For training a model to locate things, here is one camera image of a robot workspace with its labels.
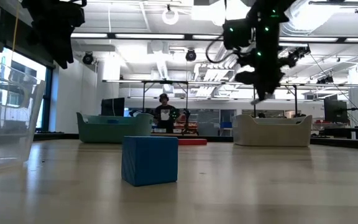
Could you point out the black gantry frame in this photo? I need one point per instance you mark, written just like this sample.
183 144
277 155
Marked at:
166 82
296 105

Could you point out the round white ceiling lamp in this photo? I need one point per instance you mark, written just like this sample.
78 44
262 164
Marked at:
164 18

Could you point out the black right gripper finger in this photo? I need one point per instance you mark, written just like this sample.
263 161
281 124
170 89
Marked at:
266 90

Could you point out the ceiling light strip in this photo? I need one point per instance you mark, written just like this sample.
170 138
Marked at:
315 39
148 36

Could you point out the round black ceiling fixture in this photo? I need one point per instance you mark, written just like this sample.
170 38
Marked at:
88 58
190 55

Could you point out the blue cube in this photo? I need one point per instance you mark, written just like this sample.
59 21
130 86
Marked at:
149 160

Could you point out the black computer monitor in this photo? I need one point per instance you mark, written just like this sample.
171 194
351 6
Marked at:
112 106
335 110

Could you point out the clear plastic bin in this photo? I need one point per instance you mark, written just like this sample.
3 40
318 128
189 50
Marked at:
11 124

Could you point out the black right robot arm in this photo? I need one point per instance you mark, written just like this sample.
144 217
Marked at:
267 18

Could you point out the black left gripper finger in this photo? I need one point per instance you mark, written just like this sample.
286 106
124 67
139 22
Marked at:
54 46
67 46

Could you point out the black ceiling spotlight cluster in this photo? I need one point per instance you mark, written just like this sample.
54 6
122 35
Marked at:
325 80
303 51

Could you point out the blue storage box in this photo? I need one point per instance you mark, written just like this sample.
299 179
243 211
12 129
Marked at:
225 125

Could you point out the black aluminium table frame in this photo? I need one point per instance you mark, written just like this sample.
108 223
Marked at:
54 136

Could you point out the dark framed window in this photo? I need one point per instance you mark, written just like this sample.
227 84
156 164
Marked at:
33 71

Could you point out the person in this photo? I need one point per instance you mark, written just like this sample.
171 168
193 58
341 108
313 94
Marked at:
166 116

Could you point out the long red block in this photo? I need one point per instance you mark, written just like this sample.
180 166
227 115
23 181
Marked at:
193 142

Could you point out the green plastic bin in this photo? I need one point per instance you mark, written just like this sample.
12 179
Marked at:
135 130

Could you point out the background robot green lights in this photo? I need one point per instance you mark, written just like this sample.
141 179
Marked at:
186 121

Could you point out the grey plastic bin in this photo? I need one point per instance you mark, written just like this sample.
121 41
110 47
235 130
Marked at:
272 133

